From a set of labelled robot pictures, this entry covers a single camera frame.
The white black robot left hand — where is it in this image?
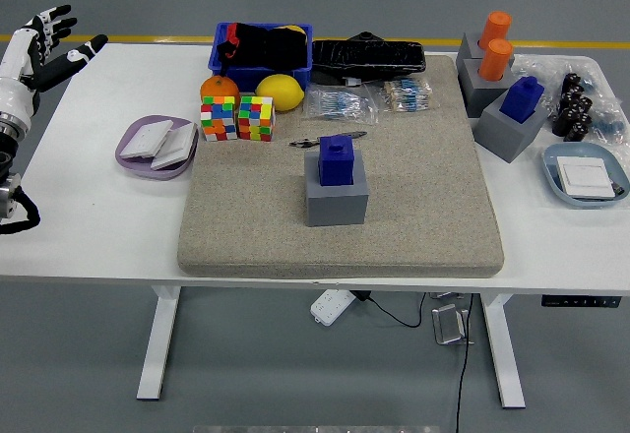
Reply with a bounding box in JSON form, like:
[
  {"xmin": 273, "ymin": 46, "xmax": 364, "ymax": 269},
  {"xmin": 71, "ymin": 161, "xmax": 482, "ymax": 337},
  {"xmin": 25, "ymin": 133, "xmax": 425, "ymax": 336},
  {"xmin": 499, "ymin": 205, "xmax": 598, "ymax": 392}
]
[{"xmin": 0, "ymin": 4, "xmax": 109, "ymax": 122}]

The blue square seal with knob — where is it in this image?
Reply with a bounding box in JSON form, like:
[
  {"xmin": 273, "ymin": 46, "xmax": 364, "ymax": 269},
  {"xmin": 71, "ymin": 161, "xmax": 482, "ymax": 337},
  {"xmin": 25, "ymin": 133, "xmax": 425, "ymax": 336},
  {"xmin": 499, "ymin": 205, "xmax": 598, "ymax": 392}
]
[
  {"xmin": 318, "ymin": 135, "xmax": 356, "ymax": 187},
  {"xmin": 499, "ymin": 76, "xmax": 545, "ymax": 123}
]

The grey cube seal holder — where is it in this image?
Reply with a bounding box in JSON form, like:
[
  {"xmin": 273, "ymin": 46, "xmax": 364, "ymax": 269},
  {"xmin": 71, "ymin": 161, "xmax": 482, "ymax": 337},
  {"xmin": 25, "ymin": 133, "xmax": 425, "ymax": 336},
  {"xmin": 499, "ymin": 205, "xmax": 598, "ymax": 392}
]
[
  {"xmin": 472, "ymin": 89, "xmax": 550, "ymax": 164},
  {"xmin": 303, "ymin": 150, "xmax": 369, "ymax": 228},
  {"xmin": 455, "ymin": 31, "xmax": 516, "ymax": 75},
  {"xmin": 459, "ymin": 56, "xmax": 516, "ymax": 119}
]

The orange cylinder seal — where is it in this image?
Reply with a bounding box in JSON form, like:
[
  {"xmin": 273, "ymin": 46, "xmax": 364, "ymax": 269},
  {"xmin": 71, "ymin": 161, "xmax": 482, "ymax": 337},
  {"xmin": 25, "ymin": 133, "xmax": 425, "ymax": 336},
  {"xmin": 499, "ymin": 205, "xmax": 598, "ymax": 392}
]
[
  {"xmin": 478, "ymin": 10, "xmax": 513, "ymax": 51},
  {"xmin": 477, "ymin": 37, "xmax": 514, "ymax": 82}
]

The purple oval tray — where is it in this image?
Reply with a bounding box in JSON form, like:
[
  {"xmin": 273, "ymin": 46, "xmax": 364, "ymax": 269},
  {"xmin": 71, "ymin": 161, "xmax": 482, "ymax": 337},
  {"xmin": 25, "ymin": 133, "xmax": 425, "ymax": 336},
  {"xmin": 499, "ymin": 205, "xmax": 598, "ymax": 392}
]
[{"xmin": 114, "ymin": 114, "xmax": 200, "ymax": 182}]

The orange fruit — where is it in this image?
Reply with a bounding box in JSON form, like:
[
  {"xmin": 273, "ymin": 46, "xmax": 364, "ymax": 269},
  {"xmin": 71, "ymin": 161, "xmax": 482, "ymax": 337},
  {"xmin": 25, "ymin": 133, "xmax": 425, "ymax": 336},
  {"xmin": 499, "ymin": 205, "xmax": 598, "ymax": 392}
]
[{"xmin": 199, "ymin": 74, "xmax": 241, "ymax": 109}]

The blue plastic bin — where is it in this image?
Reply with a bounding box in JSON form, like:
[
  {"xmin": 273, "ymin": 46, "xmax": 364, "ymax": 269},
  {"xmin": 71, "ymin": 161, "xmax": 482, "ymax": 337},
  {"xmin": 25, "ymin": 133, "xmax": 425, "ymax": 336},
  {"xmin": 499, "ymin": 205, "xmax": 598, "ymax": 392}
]
[{"xmin": 207, "ymin": 22, "xmax": 314, "ymax": 91}]

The multicolour puzzle cube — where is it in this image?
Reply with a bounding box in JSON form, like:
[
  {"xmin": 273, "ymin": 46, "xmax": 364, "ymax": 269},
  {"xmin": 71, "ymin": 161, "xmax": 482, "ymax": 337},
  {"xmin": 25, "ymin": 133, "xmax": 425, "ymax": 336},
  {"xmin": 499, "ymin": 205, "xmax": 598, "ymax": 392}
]
[
  {"xmin": 236, "ymin": 95, "xmax": 275, "ymax": 143},
  {"xmin": 199, "ymin": 95, "xmax": 237, "ymax": 143}
]

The yellow lemon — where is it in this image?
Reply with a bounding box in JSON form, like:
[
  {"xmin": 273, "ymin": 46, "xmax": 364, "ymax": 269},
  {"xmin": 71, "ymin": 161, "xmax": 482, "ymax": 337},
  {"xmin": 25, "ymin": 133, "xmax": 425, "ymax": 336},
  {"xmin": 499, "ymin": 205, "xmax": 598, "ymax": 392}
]
[{"xmin": 254, "ymin": 74, "xmax": 305, "ymax": 112}]

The black cloth with red trim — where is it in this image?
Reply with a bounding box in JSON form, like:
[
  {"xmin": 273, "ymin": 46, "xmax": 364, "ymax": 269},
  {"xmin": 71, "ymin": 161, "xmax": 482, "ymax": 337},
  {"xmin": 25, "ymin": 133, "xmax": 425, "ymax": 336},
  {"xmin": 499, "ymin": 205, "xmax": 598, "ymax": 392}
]
[{"xmin": 216, "ymin": 22, "xmax": 309, "ymax": 70}]

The white table leg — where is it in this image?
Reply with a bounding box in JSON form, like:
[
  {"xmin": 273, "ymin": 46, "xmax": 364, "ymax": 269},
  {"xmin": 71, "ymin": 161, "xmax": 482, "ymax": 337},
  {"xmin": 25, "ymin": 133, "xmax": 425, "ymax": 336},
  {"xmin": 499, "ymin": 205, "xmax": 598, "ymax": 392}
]
[
  {"xmin": 481, "ymin": 293, "xmax": 528, "ymax": 409},
  {"xmin": 136, "ymin": 285, "xmax": 182, "ymax": 402}
]

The clear bag of blue resistors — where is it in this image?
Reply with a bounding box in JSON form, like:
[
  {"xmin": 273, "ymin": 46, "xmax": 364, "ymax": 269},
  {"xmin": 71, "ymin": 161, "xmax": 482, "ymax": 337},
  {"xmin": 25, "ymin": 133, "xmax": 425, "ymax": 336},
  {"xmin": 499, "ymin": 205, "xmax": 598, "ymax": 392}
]
[{"xmin": 302, "ymin": 83, "xmax": 380, "ymax": 126}]

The black metal hand tool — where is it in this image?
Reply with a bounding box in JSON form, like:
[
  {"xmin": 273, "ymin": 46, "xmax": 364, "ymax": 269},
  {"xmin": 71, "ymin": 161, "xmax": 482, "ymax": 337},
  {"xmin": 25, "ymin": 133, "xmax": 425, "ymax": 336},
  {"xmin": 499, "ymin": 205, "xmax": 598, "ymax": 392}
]
[{"xmin": 288, "ymin": 130, "xmax": 368, "ymax": 150}]

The black plastic-wrapped bundle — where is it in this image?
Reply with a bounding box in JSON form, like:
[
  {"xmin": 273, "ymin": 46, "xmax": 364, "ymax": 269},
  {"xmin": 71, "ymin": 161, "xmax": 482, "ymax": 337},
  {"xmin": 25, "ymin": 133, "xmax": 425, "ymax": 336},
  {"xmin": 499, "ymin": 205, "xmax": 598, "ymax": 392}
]
[{"xmin": 310, "ymin": 31, "xmax": 427, "ymax": 80}]

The white power strip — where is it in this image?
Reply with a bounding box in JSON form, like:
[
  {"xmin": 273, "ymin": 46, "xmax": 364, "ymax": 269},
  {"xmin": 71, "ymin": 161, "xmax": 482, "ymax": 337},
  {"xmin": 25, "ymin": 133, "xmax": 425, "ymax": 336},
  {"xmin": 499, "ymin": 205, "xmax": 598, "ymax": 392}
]
[{"xmin": 309, "ymin": 288, "xmax": 356, "ymax": 327}]

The clear bag of tan resistors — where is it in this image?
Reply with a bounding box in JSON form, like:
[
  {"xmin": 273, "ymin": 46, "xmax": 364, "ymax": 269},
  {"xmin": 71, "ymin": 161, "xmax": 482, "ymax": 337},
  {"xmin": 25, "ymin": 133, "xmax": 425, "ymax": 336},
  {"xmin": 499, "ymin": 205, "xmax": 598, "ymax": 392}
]
[{"xmin": 376, "ymin": 78, "xmax": 435, "ymax": 114}]

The grey-brown table mat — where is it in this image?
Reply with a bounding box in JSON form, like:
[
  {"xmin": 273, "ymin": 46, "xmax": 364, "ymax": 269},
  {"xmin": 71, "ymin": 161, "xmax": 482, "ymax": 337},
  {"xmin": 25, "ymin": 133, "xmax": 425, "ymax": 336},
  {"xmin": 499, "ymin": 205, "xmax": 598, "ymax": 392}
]
[{"xmin": 175, "ymin": 54, "xmax": 506, "ymax": 279}]

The crumpled clear plastic bag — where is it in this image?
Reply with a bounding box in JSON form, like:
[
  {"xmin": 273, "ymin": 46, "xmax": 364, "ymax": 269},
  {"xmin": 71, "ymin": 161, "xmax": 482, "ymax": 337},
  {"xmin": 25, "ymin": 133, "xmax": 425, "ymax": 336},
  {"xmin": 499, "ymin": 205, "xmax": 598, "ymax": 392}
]
[{"xmin": 511, "ymin": 53, "xmax": 630, "ymax": 147}]

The light blue oval tray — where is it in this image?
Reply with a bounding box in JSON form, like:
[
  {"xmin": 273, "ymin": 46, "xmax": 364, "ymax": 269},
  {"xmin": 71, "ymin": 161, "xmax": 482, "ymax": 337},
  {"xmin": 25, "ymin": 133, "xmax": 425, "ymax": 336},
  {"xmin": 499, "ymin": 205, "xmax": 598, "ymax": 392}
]
[{"xmin": 540, "ymin": 142, "xmax": 630, "ymax": 210}]

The small bag of blue components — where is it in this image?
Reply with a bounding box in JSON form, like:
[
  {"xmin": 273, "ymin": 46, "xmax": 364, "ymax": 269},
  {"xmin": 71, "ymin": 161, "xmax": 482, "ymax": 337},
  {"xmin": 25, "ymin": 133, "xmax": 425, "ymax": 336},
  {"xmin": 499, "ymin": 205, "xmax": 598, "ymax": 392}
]
[{"xmin": 588, "ymin": 112, "xmax": 630, "ymax": 147}]

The black table control panel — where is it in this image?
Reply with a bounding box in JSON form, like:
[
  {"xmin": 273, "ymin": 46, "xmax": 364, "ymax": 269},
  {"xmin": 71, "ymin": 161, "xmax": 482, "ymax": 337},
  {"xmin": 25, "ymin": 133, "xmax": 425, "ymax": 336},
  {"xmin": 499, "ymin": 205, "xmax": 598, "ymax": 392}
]
[{"xmin": 540, "ymin": 293, "xmax": 622, "ymax": 308}]

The black plug with cord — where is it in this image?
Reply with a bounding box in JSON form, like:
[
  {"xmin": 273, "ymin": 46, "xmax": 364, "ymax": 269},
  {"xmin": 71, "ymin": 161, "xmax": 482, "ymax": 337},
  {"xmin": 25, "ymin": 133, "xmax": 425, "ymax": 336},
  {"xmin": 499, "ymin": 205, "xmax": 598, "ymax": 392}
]
[{"xmin": 354, "ymin": 290, "xmax": 427, "ymax": 330}]

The silver metal bracket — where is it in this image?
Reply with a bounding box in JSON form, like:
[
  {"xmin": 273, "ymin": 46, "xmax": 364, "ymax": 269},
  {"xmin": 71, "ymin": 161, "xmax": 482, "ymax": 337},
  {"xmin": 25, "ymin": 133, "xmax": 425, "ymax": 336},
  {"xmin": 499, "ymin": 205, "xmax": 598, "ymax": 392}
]
[{"xmin": 430, "ymin": 303, "xmax": 476, "ymax": 346}]

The long black floor cable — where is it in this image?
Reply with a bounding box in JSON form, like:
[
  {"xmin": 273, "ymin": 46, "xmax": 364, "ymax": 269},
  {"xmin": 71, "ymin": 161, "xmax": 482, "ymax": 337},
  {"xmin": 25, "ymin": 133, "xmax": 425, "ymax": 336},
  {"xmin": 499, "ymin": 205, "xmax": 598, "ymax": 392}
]
[{"xmin": 453, "ymin": 293, "xmax": 474, "ymax": 433}]

